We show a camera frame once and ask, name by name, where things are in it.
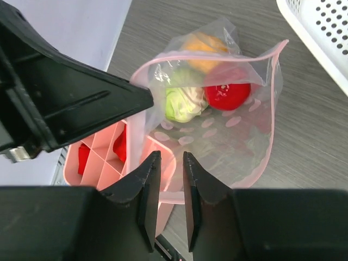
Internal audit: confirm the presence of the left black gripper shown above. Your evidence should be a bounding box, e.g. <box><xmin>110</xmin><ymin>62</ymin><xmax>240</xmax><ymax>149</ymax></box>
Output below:
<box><xmin>1</xmin><ymin>1</ymin><xmax>153</xmax><ymax>163</ymax></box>

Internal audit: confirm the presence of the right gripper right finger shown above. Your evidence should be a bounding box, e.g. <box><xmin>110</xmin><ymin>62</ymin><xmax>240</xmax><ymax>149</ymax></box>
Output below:
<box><xmin>183</xmin><ymin>152</ymin><xmax>347</xmax><ymax>260</ymax></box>

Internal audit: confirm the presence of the clear pink zip top bag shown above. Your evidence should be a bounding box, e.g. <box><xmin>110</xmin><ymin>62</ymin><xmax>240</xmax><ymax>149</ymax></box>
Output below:
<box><xmin>125</xmin><ymin>18</ymin><xmax>287</xmax><ymax>204</ymax></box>

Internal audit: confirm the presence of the pink divided organizer tray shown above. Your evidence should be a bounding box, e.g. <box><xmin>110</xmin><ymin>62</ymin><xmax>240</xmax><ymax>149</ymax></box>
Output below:
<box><xmin>63</xmin><ymin>119</ymin><xmax>177</xmax><ymax>237</ymax></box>

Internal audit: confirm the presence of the green fake lettuce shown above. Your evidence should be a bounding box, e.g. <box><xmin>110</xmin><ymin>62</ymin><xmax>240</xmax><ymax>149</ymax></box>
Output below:
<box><xmin>165</xmin><ymin>67</ymin><xmax>208</xmax><ymax>123</ymax></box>

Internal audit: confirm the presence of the red plush fake food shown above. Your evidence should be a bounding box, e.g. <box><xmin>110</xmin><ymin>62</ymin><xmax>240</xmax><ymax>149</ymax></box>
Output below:
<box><xmin>113</xmin><ymin>128</ymin><xmax>127</xmax><ymax>163</ymax></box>

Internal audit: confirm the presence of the orange fake fruit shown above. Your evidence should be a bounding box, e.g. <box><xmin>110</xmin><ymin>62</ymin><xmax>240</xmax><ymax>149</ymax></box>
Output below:
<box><xmin>181</xmin><ymin>32</ymin><xmax>228</xmax><ymax>73</ymax></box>

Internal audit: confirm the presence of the red fake apple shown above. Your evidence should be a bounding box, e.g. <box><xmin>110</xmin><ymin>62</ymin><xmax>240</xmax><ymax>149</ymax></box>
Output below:
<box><xmin>203</xmin><ymin>65</ymin><xmax>251</xmax><ymax>111</ymax></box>

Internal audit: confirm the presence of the white perforated plastic basket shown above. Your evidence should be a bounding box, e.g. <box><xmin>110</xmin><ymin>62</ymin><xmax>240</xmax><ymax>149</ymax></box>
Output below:
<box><xmin>276</xmin><ymin>0</ymin><xmax>347</xmax><ymax>94</ymax></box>

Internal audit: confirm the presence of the red fake food under arm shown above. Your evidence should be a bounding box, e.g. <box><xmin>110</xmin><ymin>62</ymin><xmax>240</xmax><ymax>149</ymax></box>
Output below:
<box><xmin>78</xmin><ymin>144</ymin><xmax>90</xmax><ymax>176</ymax></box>

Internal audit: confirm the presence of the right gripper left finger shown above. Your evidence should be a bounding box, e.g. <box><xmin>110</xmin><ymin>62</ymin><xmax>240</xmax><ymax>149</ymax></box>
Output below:
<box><xmin>1</xmin><ymin>151</ymin><xmax>161</xmax><ymax>260</ymax></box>

